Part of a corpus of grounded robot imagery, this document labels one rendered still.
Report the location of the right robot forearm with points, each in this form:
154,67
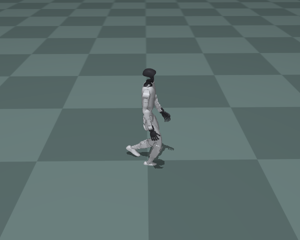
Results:
148,119

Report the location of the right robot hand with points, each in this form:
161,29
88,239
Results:
153,134

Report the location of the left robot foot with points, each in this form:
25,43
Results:
135,152

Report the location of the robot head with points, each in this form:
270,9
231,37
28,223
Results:
149,72

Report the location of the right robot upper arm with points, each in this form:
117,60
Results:
145,103

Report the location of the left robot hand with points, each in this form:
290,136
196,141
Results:
165,115

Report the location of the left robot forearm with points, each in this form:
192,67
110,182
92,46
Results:
157,105

